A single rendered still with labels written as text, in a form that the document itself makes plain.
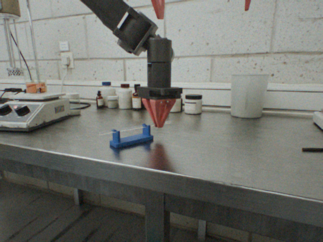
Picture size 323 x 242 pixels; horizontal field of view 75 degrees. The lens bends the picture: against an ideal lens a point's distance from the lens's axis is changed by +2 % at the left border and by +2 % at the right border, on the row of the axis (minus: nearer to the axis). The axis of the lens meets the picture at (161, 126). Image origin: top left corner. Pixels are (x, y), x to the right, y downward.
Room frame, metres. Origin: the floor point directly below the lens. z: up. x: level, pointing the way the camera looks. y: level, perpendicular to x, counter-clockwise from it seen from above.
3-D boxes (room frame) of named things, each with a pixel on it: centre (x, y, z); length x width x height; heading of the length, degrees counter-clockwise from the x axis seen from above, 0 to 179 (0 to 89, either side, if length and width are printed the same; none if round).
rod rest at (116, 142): (0.46, 0.07, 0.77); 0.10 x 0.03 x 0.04; 130
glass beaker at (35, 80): (0.69, 0.41, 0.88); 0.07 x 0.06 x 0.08; 143
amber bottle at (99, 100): (0.96, 0.28, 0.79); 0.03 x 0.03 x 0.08
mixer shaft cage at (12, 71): (0.98, 0.66, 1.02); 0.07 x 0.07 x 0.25
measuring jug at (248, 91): (0.75, -0.31, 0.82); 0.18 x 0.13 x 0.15; 157
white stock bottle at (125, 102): (0.94, 0.16, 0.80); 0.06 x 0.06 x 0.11
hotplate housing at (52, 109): (0.65, 0.40, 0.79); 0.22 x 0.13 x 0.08; 171
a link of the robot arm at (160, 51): (0.52, 0.00, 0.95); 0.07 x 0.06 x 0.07; 173
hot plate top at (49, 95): (0.68, 0.39, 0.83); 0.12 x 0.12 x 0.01; 81
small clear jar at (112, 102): (0.95, 0.22, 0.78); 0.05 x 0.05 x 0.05
